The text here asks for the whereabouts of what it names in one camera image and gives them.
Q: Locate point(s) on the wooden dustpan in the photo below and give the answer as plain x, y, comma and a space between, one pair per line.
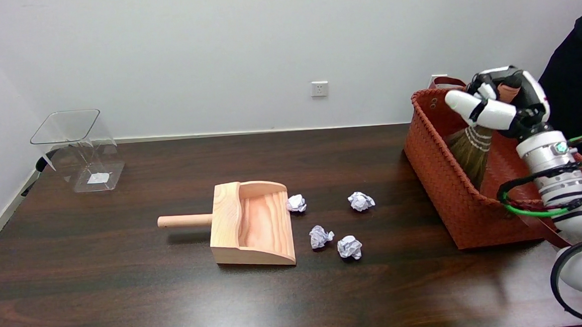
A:
252, 225

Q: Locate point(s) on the white wall socket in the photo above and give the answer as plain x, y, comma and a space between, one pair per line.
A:
319, 89
436, 77

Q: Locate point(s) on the red-brown woven basket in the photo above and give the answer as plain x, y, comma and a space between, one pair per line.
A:
447, 200

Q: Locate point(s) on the clear plastic bin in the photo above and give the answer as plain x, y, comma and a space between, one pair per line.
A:
94, 164

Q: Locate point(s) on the crumpled white paper ball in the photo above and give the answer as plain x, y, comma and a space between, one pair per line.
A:
350, 247
296, 203
361, 201
320, 236

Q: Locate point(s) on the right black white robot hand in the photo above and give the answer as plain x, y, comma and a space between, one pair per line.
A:
531, 96

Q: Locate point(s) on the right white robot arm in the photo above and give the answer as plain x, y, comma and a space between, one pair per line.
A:
556, 179

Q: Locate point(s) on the black garment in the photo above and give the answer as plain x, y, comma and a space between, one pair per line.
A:
575, 84

